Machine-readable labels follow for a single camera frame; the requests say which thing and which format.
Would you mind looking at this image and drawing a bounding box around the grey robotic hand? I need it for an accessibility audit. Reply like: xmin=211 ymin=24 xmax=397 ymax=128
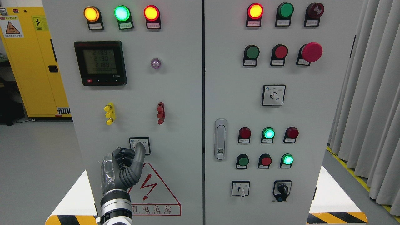
xmin=101 ymin=142 xmax=146 ymax=195

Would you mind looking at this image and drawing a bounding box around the amber indicator light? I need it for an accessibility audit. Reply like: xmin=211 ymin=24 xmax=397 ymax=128
xmin=84 ymin=6 xmax=104 ymax=30

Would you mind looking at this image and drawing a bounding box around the red electric danger sticker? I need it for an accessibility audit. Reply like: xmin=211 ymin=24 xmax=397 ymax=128
xmin=127 ymin=162 xmax=182 ymax=216

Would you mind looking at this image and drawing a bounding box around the left white base with stripes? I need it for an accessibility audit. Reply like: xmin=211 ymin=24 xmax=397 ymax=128
xmin=45 ymin=170 xmax=97 ymax=225

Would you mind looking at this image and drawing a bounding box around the white base with stripes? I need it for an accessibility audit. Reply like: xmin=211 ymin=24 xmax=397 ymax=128
xmin=306 ymin=166 xmax=368 ymax=225
xmin=45 ymin=170 xmax=97 ymax=225

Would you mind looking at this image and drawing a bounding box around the grey left cabinet door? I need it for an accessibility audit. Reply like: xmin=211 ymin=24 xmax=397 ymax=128
xmin=42 ymin=0 xmax=203 ymax=225

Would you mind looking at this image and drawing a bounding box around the grey cabinet door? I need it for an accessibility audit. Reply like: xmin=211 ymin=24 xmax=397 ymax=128
xmin=42 ymin=0 xmax=203 ymax=225
xmin=204 ymin=0 xmax=364 ymax=225

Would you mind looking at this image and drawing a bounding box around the black digital power meter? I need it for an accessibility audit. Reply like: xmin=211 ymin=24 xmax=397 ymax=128
xmin=74 ymin=40 xmax=127 ymax=86

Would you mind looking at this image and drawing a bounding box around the small purple indicator lens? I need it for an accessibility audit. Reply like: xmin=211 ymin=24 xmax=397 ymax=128
xmin=150 ymin=57 xmax=162 ymax=69

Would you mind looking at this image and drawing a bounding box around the green push button lower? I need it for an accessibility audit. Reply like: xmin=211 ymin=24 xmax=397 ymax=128
xmin=235 ymin=154 xmax=249 ymax=169

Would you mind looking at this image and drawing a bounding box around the green push button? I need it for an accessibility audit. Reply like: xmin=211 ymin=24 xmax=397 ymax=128
xmin=242 ymin=45 xmax=260 ymax=67
xmin=235 ymin=154 xmax=249 ymax=169

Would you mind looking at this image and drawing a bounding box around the dark red indicator left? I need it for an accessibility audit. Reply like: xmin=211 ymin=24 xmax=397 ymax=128
xmin=237 ymin=127 xmax=251 ymax=144

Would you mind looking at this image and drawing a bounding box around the dark red indicator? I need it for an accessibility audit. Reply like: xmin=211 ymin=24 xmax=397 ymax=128
xmin=237 ymin=127 xmax=251 ymax=144
xmin=283 ymin=126 xmax=299 ymax=143

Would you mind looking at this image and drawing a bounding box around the red push button lower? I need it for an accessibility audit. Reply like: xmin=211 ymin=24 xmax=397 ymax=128
xmin=257 ymin=153 xmax=272 ymax=169

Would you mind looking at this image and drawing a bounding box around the red push button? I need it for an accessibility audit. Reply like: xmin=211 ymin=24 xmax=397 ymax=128
xmin=257 ymin=153 xmax=272 ymax=169
xmin=270 ymin=44 xmax=288 ymax=66

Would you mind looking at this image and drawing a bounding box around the lit green indicator middle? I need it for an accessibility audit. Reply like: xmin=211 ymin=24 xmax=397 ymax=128
xmin=261 ymin=127 xmax=275 ymax=144

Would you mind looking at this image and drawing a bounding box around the green indicator light top left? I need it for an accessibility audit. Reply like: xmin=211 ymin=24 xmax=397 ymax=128
xmin=114 ymin=5 xmax=134 ymax=30

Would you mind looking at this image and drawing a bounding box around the red indicator light top left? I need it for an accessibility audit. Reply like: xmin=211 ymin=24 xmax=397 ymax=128
xmin=144 ymin=5 xmax=162 ymax=29

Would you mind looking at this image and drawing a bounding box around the lit green button lower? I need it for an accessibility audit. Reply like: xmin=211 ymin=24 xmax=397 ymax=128
xmin=279 ymin=153 xmax=294 ymax=169

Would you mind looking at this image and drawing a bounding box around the yellow safety cabinet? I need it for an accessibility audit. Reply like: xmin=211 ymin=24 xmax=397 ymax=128
xmin=0 ymin=7 xmax=71 ymax=118

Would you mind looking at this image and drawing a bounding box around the dark red indicator right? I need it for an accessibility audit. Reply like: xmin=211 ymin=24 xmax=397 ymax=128
xmin=283 ymin=126 xmax=299 ymax=143

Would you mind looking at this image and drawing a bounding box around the green push button upper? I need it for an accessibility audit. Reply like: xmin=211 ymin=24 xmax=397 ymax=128
xmin=242 ymin=45 xmax=260 ymax=67

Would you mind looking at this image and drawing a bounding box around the grey right cabinet door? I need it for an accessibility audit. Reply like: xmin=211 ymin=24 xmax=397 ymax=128
xmin=204 ymin=0 xmax=364 ymax=225

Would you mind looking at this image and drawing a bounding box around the red push button upper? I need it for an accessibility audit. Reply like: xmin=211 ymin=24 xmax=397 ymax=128
xmin=270 ymin=44 xmax=288 ymax=66

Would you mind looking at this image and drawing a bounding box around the red lit indicator right door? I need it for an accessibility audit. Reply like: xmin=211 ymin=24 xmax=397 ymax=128
xmin=246 ymin=3 xmax=264 ymax=28

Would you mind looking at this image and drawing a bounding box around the right white base with stripes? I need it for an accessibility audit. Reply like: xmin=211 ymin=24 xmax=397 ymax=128
xmin=306 ymin=166 xmax=368 ymax=225

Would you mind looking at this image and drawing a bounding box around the red emergency stop mushroom button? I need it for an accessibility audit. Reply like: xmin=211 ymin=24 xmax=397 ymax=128
xmin=296 ymin=42 xmax=323 ymax=66

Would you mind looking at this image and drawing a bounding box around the dark green indicator right top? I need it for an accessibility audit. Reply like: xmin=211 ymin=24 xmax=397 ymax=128
xmin=275 ymin=2 xmax=294 ymax=27

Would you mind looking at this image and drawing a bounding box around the grey curtain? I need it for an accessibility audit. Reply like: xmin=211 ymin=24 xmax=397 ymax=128
xmin=329 ymin=0 xmax=400 ymax=217

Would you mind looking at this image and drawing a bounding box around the dark red buzzer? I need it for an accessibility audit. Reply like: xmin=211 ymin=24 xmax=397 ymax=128
xmin=304 ymin=2 xmax=325 ymax=27

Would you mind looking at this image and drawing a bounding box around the yellow terminal post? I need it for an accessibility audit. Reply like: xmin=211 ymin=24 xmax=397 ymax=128
xmin=104 ymin=102 xmax=116 ymax=126

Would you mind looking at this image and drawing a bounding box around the red terminal post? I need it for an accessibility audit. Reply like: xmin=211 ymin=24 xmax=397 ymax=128
xmin=156 ymin=102 xmax=165 ymax=124

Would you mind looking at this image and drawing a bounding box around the silver door lock handle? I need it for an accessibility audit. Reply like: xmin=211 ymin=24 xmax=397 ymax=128
xmin=214 ymin=118 xmax=228 ymax=161

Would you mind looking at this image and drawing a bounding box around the lower white rotary selector switch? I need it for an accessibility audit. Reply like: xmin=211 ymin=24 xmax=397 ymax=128
xmin=231 ymin=180 xmax=250 ymax=198

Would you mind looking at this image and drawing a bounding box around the black key selector switch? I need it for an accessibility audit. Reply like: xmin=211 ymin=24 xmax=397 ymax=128
xmin=272 ymin=180 xmax=292 ymax=202

